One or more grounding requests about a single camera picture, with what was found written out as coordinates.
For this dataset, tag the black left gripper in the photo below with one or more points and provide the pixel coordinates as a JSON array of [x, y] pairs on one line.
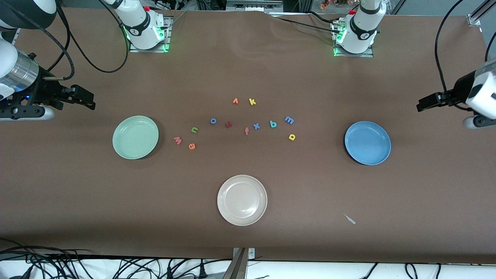
[[458, 90]]

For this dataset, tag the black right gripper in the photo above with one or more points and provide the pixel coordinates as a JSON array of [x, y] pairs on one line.
[[42, 93]]

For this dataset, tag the pink foam letter w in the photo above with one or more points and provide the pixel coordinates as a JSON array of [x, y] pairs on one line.
[[178, 140]]

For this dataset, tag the blue foam letter m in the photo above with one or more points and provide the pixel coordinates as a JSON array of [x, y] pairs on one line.
[[289, 120]]

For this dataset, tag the teal foam letter b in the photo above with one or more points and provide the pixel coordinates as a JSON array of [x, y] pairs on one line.
[[273, 124]]

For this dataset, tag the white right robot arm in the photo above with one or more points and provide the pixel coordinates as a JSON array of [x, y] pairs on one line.
[[143, 27]]

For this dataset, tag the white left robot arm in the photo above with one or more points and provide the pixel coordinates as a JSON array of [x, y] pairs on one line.
[[360, 31]]

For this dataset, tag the green plate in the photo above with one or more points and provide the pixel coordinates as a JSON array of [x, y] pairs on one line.
[[135, 137]]

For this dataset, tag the blue plate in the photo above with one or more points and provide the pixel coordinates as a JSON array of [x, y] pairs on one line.
[[367, 143]]

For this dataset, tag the orange brown background object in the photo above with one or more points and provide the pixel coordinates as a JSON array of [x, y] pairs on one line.
[[324, 4]]

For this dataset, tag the small white paper scrap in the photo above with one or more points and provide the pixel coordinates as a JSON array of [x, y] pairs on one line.
[[350, 220]]

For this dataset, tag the brown table cover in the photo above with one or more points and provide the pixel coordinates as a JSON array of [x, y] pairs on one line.
[[248, 69]]

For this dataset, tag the beige plate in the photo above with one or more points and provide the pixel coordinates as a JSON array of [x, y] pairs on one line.
[[242, 200]]

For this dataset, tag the aluminium frame profile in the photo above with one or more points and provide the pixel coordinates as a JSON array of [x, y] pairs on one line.
[[16, 35], [476, 18]]

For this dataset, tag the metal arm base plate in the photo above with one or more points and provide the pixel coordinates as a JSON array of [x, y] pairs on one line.
[[354, 55], [149, 50]]

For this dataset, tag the grey metal background frame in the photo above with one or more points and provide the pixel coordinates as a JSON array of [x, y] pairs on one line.
[[254, 6]]

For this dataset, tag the metal table edge bracket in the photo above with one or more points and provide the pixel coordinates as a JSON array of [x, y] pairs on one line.
[[244, 254]]

